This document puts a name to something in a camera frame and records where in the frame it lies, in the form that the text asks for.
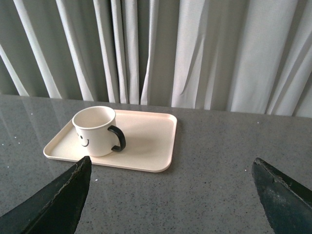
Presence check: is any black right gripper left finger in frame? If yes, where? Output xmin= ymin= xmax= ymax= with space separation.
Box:
xmin=0 ymin=156 xmax=92 ymax=234

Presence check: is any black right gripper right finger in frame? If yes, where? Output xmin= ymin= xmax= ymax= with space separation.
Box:
xmin=252 ymin=157 xmax=312 ymax=234

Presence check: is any white smiley mug black handle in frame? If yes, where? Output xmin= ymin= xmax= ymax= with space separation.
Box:
xmin=72 ymin=106 xmax=126 ymax=157

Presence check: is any cream rectangular tray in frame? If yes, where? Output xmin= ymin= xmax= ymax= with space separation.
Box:
xmin=43 ymin=110 xmax=177 ymax=173

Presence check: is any grey-white pleated curtain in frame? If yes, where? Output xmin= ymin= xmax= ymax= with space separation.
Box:
xmin=0 ymin=0 xmax=312 ymax=117

